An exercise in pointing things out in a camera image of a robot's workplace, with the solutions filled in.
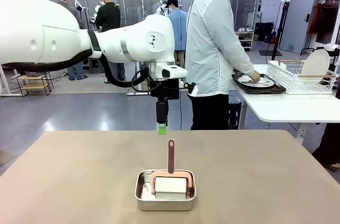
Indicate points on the white shoe shelf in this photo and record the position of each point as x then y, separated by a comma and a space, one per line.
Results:
244, 39

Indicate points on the black equipment cases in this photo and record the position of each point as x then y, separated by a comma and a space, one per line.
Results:
264, 31

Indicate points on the grey door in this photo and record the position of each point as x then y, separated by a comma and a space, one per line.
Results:
300, 9

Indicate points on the dark brown serving tray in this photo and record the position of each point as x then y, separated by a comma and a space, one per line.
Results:
279, 89

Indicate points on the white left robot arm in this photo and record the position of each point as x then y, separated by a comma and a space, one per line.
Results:
40, 35

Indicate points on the black stand with white box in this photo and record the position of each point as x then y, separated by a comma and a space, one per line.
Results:
285, 0

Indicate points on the black hanging garment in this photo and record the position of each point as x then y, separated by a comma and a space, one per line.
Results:
328, 25

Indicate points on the person's right hand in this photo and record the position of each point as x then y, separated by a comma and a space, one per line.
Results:
255, 76

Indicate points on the person's right forearm white sleeve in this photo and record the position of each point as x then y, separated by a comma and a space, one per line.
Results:
243, 66

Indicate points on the person in dark green sweater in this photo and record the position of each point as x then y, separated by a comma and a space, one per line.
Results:
107, 14

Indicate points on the white power outlet strip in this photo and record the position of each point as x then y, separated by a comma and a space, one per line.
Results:
302, 133

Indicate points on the pink lint roller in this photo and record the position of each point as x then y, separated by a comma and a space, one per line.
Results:
170, 188

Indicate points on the rectangular stainless steel container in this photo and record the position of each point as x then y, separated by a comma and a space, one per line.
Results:
164, 204

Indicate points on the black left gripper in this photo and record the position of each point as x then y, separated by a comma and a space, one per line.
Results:
170, 88

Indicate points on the white side table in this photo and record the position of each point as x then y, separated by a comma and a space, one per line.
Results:
292, 107

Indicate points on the orange hanging garment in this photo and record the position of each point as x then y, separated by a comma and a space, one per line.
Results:
314, 19

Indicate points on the white plate standing upright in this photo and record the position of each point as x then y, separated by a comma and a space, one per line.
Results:
316, 62

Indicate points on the black plastic stool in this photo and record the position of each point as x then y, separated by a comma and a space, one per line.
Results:
235, 112

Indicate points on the person in black trousers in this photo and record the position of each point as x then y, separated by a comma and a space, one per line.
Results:
329, 149

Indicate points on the white device on black stand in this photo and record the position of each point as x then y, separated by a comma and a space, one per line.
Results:
77, 3

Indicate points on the black clothes rack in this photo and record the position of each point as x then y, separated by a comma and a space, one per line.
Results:
329, 0

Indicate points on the wooden shelf with black frame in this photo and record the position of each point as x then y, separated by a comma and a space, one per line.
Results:
34, 86

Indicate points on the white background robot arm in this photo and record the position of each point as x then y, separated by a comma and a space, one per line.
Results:
160, 10

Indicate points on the black clip-on device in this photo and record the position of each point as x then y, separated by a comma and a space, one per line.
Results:
190, 87

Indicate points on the long white work table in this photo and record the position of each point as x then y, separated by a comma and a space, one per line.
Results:
5, 82

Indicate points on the person in blue shirt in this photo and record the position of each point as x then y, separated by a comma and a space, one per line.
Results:
178, 27

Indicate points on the person in white jacket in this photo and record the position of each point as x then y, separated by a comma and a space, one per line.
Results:
207, 48

